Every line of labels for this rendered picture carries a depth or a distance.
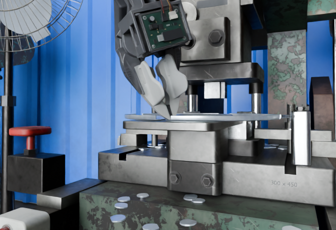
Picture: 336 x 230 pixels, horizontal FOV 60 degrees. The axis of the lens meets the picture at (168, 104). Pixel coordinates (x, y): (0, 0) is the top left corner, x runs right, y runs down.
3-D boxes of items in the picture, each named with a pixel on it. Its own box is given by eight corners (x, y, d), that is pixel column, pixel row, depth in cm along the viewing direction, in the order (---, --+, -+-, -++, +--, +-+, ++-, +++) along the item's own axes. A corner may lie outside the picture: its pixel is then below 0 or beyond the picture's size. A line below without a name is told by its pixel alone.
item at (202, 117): (290, 117, 62) (290, 113, 62) (263, 123, 36) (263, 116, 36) (170, 115, 76) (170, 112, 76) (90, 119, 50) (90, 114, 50)
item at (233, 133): (246, 139, 60) (246, 117, 60) (178, 136, 66) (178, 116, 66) (252, 135, 68) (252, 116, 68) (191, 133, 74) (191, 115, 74)
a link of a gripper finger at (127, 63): (133, 97, 41) (114, 35, 40) (130, 97, 42) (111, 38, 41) (163, 87, 42) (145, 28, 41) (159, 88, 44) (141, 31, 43)
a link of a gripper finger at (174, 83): (186, 119, 39) (165, 53, 38) (168, 118, 44) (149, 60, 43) (205, 112, 40) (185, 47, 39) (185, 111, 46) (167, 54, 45)
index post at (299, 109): (311, 166, 47) (310, 107, 47) (291, 165, 48) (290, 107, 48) (310, 163, 50) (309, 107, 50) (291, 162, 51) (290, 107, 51)
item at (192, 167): (212, 224, 37) (212, 118, 37) (119, 209, 43) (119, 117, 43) (243, 180, 60) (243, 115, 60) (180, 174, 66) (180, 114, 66)
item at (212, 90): (224, 98, 64) (224, 81, 64) (203, 98, 66) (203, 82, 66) (227, 98, 67) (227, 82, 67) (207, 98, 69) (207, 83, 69)
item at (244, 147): (257, 156, 57) (257, 140, 57) (163, 150, 65) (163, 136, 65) (265, 146, 71) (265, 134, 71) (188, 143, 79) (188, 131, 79)
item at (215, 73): (257, 90, 57) (256, 61, 57) (163, 92, 65) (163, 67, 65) (264, 94, 72) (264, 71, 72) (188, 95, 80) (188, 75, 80)
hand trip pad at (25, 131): (26, 168, 55) (27, 128, 55) (4, 165, 58) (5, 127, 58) (54, 162, 62) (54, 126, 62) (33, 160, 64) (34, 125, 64)
